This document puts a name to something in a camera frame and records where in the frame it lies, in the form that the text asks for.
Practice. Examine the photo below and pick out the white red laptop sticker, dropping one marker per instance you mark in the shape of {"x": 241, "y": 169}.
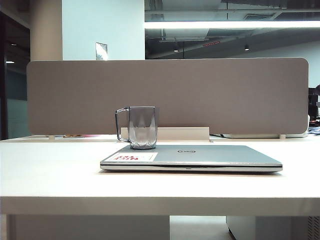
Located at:
{"x": 147, "y": 157}

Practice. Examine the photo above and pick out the beige fabric desk divider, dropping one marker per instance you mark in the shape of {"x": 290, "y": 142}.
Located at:
{"x": 200, "y": 95}

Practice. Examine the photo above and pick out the black ceiling spot lamp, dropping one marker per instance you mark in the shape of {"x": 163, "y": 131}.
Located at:
{"x": 175, "y": 50}
{"x": 246, "y": 47}

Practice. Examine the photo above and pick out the transparent grey water cup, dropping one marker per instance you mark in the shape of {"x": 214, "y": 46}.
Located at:
{"x": 142, "y": 125}

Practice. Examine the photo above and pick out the long white ceiling light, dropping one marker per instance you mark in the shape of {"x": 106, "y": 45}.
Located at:
{"x": 225, "y": 24}

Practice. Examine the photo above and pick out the pink paper sheet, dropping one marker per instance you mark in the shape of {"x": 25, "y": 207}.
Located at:
{"x": 90, "y": 135}

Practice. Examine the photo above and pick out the silver Dell laptop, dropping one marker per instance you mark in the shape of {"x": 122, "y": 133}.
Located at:
{"x": 212, "y": 156}

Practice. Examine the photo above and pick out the red illuminated ceiling sign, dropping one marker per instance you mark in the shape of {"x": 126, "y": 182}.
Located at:
{"x": 212, "y": 44}

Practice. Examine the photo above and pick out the white under-desk cabinet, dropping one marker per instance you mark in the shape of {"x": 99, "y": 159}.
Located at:
{"x": 275, "y": 228}

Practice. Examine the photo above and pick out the orange flat item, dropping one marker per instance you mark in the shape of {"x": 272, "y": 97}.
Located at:
{"x": 72, "y": 135}

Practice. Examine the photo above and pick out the dark glass door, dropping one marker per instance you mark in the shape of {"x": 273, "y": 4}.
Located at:
{"x": 15, "y": 75}

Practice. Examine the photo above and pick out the white wall notice paper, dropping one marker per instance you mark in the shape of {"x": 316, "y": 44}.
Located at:
{"x": 101, "y": 51}

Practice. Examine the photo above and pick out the white desk modesty panel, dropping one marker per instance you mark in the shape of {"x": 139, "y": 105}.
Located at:
{"x": 87, "y": 227}

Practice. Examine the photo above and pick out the blue patterned cloth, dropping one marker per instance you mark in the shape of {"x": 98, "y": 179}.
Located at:
{"x": 314, "y": 130}

